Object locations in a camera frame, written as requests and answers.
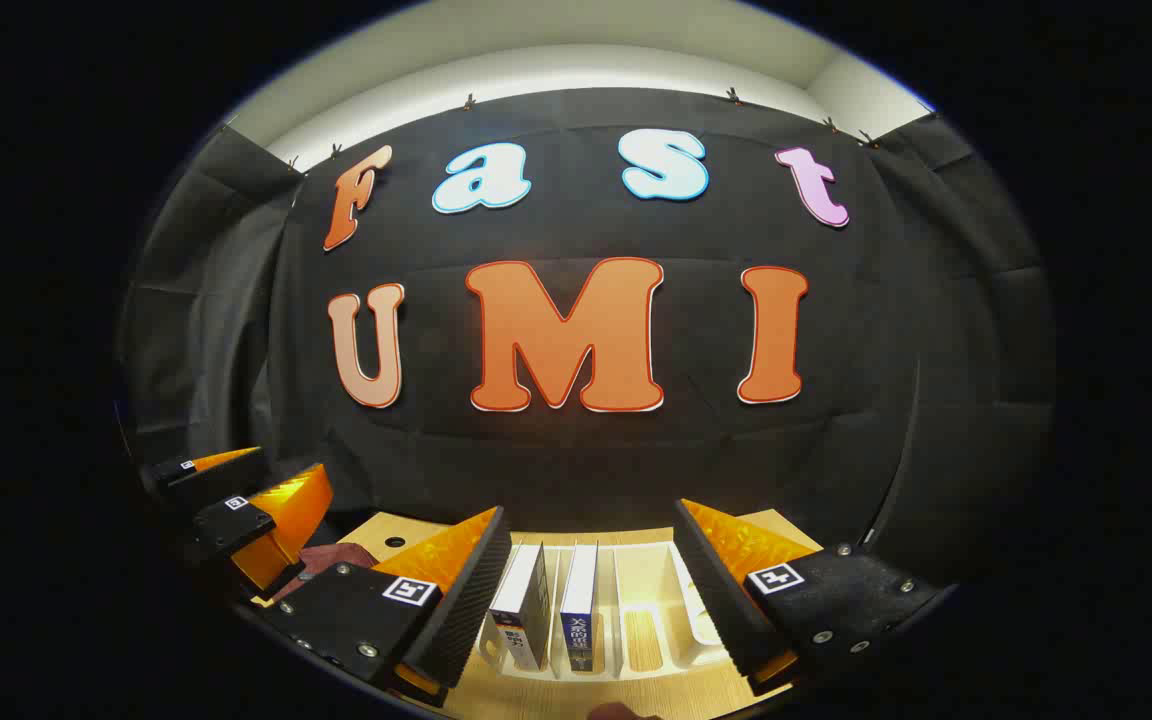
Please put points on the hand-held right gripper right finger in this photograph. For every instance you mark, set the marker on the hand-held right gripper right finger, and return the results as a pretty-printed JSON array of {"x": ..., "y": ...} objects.
[{"x": 716, "y": 590}]

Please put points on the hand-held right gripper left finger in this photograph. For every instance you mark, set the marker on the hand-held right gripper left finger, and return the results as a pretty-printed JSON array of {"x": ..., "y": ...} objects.
[{"x": 471, "y": 600}]

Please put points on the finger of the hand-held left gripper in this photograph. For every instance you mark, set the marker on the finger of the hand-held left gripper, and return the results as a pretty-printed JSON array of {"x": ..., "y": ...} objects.
[
  {"x": 226, "y": 525},
  {"x": 206, "y": 478}
]

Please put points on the white book grey photo cover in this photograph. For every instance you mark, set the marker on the white book grey photo cover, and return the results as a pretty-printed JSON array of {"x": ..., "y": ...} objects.
[{"x": 526, "y": 600}]

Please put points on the white plastic bookshelf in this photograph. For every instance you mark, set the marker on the white plastic bookshelf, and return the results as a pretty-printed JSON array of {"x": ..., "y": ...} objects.
[{"x": 636, "y": 580}]

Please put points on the white book blue picture cover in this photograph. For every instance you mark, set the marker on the white book blue picture cover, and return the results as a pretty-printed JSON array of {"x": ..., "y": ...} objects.
[{"x": 579, "y": 590}]

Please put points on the maroon schoolbag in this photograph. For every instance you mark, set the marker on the maroon schoolbag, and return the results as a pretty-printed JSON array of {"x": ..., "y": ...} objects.
[{"x": 336, "y": 557}]

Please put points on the row of small backdrop clips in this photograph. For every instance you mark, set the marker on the row of small backdrop clips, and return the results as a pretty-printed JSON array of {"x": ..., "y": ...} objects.
[{"x": 469, "y": 101}]

